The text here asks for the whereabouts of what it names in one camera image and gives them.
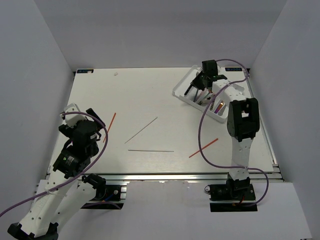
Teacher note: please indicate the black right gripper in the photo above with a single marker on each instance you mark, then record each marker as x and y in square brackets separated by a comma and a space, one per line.
[195, 82]

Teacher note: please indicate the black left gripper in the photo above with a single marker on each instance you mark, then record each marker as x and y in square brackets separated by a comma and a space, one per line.
[67, 130]

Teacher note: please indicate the iridescent rainbow knife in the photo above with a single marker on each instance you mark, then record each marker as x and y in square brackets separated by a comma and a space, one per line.
[219, 106]

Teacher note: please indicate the grey chopstick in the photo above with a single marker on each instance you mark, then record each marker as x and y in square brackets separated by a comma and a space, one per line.
[151, 151]

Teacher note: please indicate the orange chopstick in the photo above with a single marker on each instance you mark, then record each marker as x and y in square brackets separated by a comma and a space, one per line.
[110, 125]
[204, 147]

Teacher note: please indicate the white chopstick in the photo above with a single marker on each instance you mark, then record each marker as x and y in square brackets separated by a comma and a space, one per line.
[141, 130]

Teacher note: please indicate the fork with black patterned handle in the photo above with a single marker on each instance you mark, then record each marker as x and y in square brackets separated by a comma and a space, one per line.
[188, 89]

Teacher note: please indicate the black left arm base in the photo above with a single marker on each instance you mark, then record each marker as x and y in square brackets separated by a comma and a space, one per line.
[106, 196]

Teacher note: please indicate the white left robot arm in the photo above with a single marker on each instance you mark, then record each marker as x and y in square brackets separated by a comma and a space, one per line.
[52, 207]

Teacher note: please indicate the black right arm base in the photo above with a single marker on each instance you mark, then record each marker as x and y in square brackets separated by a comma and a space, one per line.
[232, 197]

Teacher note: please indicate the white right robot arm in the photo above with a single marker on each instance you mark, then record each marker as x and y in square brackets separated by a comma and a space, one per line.
[243, 119]

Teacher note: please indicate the right blue table label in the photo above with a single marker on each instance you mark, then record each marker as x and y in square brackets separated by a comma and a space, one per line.
[233, 69]

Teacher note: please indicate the blue table label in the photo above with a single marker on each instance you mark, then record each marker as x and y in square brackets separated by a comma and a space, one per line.
[233, 69]
[84, 71]

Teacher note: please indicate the white divided utensil tray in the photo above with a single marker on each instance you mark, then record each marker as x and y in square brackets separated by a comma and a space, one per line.
[197, 92]

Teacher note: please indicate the left blue table label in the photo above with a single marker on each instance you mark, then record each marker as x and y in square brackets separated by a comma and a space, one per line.
[84, 71]

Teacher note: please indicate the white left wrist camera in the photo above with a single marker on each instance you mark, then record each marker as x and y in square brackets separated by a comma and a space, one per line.
[71, 115]

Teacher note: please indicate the aluminium table front rail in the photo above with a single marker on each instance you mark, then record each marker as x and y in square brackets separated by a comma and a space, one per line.
[273, 176]

